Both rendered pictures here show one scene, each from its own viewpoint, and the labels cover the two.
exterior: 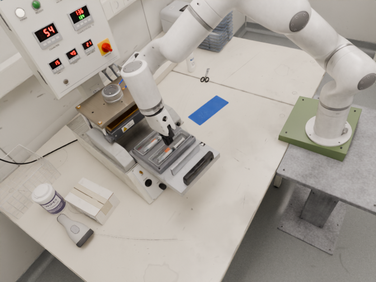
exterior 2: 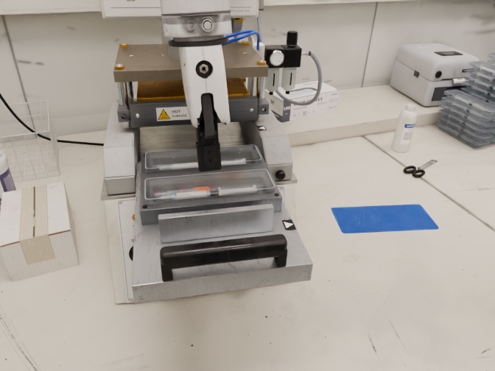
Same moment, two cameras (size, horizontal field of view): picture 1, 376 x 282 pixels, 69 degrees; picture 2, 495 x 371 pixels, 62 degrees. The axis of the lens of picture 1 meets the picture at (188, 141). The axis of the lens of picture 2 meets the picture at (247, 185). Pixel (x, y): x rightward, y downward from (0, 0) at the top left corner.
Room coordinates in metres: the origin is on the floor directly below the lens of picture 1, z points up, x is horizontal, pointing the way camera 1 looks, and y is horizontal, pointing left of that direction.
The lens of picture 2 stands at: (0.24, -0.20, 1.32)
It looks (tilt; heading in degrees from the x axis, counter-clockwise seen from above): 32 degrees down; 26
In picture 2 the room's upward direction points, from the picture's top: 2 degrees clockwise
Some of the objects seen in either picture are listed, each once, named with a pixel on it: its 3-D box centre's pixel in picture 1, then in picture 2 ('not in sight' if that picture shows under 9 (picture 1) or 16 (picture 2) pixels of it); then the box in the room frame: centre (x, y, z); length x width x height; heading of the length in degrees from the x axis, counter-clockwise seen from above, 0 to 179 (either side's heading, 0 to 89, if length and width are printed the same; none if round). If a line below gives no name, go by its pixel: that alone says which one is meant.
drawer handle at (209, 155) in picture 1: (198, 167); (225, 256); (0.56, -0.02, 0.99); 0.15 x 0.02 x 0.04; 129
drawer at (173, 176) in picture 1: (172, 152); (211, 203); (0.66, 0.07, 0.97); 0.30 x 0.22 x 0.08; 39
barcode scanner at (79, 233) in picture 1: (70, 227); not in sight; (0.53, 0.54, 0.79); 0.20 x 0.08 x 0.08; 48
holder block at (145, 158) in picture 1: (163, 145); (206, 180); (0.70, 0.10, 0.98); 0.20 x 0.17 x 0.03; 129
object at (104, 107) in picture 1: (114, 95); (198, 63); (0.94, 0.26, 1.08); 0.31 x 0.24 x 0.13; 129
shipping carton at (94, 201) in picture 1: (92, 200); (39, 227); (0.63, 0.46, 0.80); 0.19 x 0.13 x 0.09; 48
